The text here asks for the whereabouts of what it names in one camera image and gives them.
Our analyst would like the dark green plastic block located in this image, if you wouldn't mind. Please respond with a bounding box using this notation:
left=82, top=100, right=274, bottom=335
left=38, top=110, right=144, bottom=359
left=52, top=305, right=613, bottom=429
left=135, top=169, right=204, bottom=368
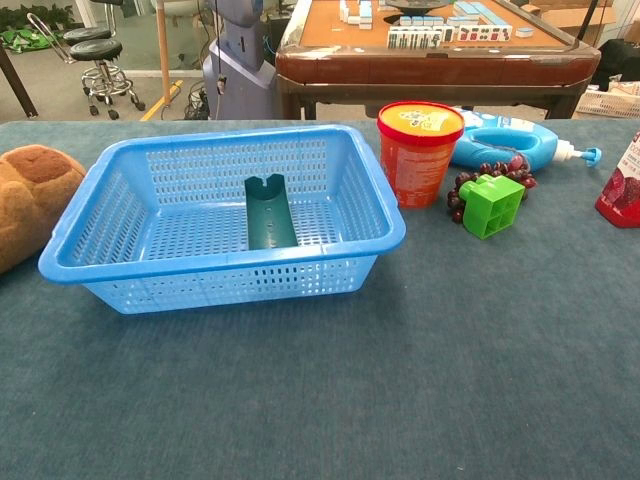
left=244, top=174, right=299, bottom=251

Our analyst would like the blue plastic perforated basket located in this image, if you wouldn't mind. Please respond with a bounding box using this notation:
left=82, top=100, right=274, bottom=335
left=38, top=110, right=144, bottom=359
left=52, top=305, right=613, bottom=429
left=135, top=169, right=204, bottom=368
left=38, top=123, right=407, bottom=315

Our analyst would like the orange cup with red lid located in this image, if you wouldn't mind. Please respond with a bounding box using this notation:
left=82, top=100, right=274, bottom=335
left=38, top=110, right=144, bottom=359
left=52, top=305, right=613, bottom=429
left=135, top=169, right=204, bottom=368
left=376, top=101, right=466, bottom=210

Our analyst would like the blue felt table cloth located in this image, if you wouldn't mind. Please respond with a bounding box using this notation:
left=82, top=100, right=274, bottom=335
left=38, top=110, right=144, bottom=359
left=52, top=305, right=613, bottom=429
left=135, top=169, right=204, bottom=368
left=0, top=118, right=640, bottom=480

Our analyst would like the dark red grape bunch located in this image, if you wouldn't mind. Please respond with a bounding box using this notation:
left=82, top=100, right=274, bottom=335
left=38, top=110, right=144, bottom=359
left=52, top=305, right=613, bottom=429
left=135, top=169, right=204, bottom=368
left=446, top=154, right=539, bottom=225

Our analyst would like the bright green building block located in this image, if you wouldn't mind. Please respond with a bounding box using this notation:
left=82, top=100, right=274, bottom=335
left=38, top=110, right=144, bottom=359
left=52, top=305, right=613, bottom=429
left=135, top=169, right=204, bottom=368
left=458, top=172, right=527, bottom=241

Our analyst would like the blue-grey machine base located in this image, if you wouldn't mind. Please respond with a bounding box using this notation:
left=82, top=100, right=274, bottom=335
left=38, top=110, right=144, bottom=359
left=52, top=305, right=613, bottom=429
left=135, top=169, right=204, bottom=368
left=202, top=0, right=279, bottom=121

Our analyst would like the brown mahjong table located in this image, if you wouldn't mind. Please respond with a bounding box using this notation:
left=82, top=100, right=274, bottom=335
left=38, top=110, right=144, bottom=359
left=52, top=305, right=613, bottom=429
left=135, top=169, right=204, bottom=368
left=275, top=0, right=602, bottom=120

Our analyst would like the blue cartoon detergent bottle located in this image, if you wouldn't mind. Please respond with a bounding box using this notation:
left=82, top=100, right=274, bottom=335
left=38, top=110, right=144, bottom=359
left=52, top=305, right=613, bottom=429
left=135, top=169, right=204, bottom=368
left=448, top=106, right=604, bottom=174

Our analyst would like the wooden pole stand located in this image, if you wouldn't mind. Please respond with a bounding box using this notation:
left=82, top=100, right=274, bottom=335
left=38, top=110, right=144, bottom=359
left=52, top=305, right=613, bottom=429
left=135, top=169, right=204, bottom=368
left=139, top=0, right=184, bottom=122

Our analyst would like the red-faced mahjong tile row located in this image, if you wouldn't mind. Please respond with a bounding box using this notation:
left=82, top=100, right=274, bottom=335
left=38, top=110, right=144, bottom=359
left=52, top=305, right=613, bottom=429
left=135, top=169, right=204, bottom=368
left=455, top=24, right=514, bottom=43

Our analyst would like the black round swivel stool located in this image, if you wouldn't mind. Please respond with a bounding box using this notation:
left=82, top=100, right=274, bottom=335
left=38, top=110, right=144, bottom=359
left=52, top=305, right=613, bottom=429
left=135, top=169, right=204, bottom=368
left=69, top=38, right=147, bottom=121
left=62, top=0, right=126, bottom=46

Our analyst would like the brown capybara plush toy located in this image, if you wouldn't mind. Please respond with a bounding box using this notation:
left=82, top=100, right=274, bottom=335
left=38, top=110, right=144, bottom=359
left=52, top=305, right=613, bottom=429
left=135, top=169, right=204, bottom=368
left=0, top=144, right=88, bottom=275

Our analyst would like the red bottle with white cap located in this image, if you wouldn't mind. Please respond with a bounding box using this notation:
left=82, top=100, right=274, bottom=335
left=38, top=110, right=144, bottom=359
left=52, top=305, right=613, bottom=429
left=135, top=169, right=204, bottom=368
left=594, top=130, right=640, bottom=230

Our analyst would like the dark wooden table leg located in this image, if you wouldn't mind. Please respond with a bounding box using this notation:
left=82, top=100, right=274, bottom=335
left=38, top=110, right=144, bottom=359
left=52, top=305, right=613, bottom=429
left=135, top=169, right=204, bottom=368
left=0, top=43, right=39, bottom=119

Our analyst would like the black bag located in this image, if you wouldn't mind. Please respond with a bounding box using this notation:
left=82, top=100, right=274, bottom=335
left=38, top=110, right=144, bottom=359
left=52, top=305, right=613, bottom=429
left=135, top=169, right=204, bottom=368
left=594, top=38, right=640, bottom=92

